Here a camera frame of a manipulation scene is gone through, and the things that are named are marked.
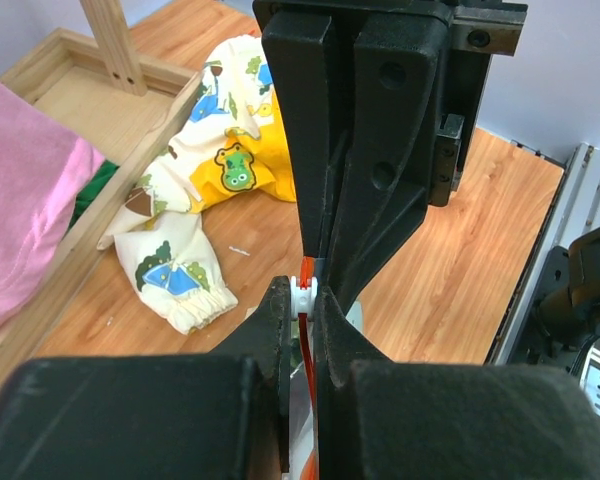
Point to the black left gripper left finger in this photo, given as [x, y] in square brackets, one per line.
[223, 414]

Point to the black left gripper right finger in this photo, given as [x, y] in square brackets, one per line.
[380, 419]

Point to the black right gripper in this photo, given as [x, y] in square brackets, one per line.
[379, 101]

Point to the clear zip top bag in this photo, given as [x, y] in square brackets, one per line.
[305, 350]

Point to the cartoon print children's garment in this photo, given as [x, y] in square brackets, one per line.
[232, 142]

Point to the green cloth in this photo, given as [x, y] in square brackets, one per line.
[92, 189]

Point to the pink t-shirt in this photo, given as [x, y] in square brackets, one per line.
[43, 166]

